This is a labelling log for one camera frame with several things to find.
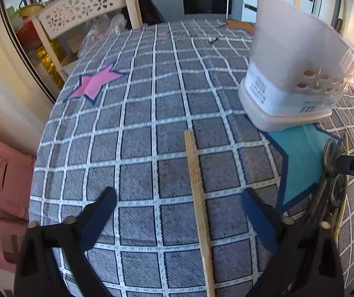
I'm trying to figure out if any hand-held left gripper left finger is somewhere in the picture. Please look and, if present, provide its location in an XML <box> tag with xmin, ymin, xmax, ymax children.
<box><xmin>14</xmin><ymin>186</ymin><xmax>118</xmax><ymax>297</ymax></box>

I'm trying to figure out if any clear plastic bag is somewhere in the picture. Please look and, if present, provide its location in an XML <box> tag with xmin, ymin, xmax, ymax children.
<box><xmin>79</xmin><ymin>14</ymin><xmax>131</xmax><ymax>56</ymax></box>

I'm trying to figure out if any cream flower cutout chair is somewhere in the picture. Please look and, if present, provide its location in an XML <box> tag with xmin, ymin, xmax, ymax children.
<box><xmin>32</xmin><ymin>0</ymin><xmax>143</xmax><ymax>82</ymax></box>

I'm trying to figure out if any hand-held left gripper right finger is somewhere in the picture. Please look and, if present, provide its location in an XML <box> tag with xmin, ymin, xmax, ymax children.
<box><xmin>241</xmin><ymin>187</ymin><xmax>346</xmax><ymax>297</ymax></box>

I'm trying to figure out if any dark translucent plastic spoon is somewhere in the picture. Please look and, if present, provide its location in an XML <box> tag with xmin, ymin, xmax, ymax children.
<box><xmin>323</xmin><ymin>138</ymin><xmax>342</xmax><ymax>178</ymax></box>
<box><xmin>328</xmin><ymin>173</ymin><xmax>348</xmax><ymax>208</ymax></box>

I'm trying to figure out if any white plastic utensil holder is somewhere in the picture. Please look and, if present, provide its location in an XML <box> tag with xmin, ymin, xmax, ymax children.
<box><xmin>238</xmin><ymin>0</ymin><xmax>354</xmax><ymax>132</ymax></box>

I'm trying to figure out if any red plastic basket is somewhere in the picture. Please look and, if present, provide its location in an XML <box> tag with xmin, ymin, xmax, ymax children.
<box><xmin>15</xmin><ymin>22</ymin><xmax>41</xmax><ymax>45</ymax></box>

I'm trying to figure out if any grey checked star tablecloth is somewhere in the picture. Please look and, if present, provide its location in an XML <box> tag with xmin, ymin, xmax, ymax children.
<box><xmin>28</xmin><ymin>19</ymin><xmax>354</xmax><ymax>297</ymax></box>

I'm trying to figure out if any green plastic basin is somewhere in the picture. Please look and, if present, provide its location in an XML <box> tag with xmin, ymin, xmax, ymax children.
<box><xmin>18</xmin><ymin>2</ymin><xmax>46</xmax><ymax>17</ymax></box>

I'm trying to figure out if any gold foil bundle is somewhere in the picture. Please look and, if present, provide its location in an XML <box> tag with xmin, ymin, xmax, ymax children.
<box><xmin>36</xmin><ymin>39</ymin><xmax>66</xmax><ymax>87</ymax></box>

